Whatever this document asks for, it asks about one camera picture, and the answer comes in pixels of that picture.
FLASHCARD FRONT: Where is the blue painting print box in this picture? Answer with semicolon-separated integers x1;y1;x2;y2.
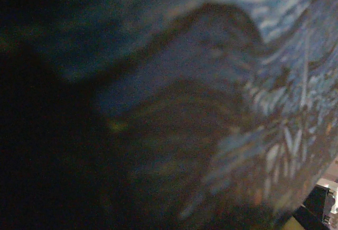
0;0;338;230

